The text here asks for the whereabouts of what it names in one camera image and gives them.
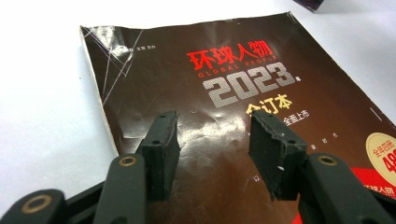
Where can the purple glossy magazine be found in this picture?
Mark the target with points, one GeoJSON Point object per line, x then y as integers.
{"type": "Point", "coordinates": [308, 3]}

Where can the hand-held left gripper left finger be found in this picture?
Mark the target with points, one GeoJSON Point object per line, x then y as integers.
{"type": "Point", "coordinates": [160, 161]}

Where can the dark brown glossy magazine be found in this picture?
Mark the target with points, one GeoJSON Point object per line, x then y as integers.
{"type": "Point", "coordinates": [218, 77]}

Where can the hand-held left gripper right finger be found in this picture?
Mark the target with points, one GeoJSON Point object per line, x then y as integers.
{"type": "Point", "coordinates": [277, 161]}

